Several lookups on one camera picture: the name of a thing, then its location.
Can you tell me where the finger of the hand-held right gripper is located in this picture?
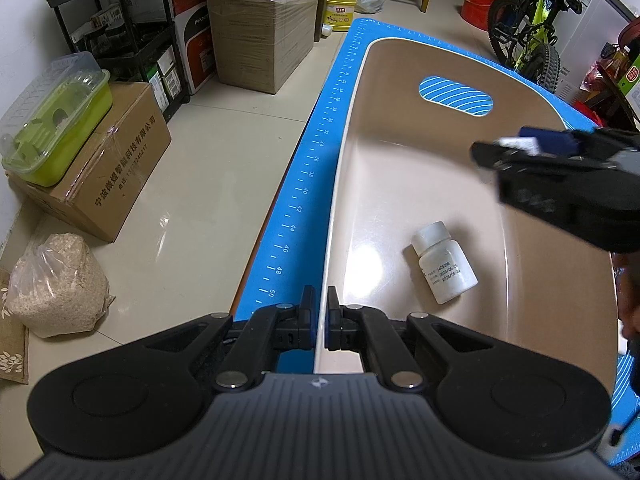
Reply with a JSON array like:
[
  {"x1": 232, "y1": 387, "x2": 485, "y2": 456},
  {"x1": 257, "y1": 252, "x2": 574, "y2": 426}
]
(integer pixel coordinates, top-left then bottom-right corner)
[
  {"x1": 519, "y1": 127, "x2": 640, "y2": 157},
  {"x1": 472, "y1": 142, "x2": 615, "y2": 174}
]

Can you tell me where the black metal shelf rack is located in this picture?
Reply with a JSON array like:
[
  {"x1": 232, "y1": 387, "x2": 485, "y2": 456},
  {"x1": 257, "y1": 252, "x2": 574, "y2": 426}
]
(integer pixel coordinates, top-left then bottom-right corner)
[{"x1": 47, "y1": 0, "x2": 191, "y2": 123}]

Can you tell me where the clear bag of wood shavings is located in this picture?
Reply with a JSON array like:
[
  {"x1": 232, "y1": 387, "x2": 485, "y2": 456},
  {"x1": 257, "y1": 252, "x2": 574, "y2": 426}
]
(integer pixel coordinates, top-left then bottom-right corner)
[{"x1": 4, "y1": 232, "x2": 117, "y2": 339}]

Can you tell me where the blue silicone mat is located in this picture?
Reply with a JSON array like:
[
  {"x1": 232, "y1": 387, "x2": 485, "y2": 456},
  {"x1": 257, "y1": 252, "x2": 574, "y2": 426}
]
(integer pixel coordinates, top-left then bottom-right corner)
[{"x1": 230, "y1": 17, "x2": 640, "y2": 480}]

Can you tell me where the brown leaf-pattern doormat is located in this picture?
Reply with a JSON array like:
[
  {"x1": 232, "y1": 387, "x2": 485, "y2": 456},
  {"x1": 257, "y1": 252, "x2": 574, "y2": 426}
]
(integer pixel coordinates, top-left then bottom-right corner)
[{"x1": 0, "y1": 267, "x2": 31, "y2": 386}]

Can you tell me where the person's right forearm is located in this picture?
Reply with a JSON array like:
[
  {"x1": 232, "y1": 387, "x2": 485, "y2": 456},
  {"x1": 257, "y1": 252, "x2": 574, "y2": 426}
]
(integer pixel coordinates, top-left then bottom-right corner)
[{"x1": 612, "y1": 251, "x2": 640, "y2": 376}]

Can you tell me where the red bucket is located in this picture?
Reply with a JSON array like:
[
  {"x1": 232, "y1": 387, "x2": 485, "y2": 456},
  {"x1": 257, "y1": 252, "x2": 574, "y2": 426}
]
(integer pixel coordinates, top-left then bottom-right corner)
[{"x1": 460, "y1": 0, "x2": 503, "y2": 31}]

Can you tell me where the large taped cardboard box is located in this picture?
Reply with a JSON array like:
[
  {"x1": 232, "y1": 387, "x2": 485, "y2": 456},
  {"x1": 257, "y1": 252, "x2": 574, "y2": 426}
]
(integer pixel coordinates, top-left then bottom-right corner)
[{"x1": 202, "y1": 0, "x2": 324, "y2": 95}]

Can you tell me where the green carton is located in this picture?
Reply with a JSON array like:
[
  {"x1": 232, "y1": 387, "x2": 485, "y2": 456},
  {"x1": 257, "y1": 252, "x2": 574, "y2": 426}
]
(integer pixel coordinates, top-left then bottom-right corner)
[{"x1": 620, "y1": 52, "x2": 640, "y2": 99}]

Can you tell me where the beige plastic basin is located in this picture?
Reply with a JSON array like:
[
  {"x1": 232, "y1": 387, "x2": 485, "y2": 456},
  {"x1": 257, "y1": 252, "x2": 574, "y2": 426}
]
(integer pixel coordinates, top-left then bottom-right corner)
[{"x1": 313, "y1": 39, "x2": 624, "y2": 402}]

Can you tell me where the green box with clear lid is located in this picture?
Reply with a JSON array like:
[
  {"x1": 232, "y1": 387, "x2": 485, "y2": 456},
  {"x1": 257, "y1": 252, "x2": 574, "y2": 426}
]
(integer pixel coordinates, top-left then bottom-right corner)
[{"x1": 0, "y1": 52, "x2": 112, "y2": 188}]

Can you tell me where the green and black bicycle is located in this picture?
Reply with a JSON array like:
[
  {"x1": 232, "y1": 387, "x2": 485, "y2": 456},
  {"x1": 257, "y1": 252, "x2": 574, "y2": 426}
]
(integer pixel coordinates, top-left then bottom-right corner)
[{"x1": 487, "y1": 0, "x2": 584, "y2": 94}]

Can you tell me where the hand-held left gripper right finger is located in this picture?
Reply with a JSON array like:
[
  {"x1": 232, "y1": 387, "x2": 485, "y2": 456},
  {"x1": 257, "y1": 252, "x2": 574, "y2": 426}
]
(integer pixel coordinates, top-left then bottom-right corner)
[{"x1": 324, "y1": 285, "x2": 495, "y2": 394}]

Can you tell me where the white chest freezer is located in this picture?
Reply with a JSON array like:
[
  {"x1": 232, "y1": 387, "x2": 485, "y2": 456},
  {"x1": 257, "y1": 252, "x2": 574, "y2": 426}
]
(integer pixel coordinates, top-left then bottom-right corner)
[{"x1": 550, "y1": 0, "x2": 637, "y2": 111}]

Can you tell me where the white charger plug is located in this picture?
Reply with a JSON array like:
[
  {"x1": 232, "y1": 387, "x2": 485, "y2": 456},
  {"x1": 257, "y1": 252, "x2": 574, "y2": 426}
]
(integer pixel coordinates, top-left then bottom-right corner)
[{"x1": 499, "y1": 135, "x2": 540, "y2": 155}]

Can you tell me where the white pill bottle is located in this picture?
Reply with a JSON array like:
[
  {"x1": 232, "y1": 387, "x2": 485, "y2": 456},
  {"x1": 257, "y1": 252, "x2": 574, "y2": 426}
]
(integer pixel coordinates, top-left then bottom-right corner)
[{"x1": 411, "y1": 221, "x2": 479, "y2": 306}]

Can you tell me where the printed brown cardboard box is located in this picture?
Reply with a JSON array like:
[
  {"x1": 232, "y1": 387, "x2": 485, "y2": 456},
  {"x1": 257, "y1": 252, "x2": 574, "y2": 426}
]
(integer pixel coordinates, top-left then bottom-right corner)
[{"x1": 7, "y1": 81, "x2": 173, "y2": 244}]

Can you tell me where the red and white appliance box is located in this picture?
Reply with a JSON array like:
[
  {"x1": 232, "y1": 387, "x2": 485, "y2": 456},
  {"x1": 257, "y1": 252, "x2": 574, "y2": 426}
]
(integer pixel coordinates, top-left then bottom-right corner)
[{"x1": 167, "y1": 0, "x2": 219, "y2": 96}]

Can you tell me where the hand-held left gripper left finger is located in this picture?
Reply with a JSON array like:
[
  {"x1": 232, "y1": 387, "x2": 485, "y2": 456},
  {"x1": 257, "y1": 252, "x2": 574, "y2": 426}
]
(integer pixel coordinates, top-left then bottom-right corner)
[{"x1": 144, "y1": 285, "x2": 317, "y2": 394}]

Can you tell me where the yellow detergent jug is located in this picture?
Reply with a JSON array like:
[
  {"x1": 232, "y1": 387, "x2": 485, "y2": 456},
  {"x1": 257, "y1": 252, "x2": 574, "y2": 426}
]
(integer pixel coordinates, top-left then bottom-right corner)
[{"x1": 325, "y1": 0, "x2": 359, "y2": 34}]

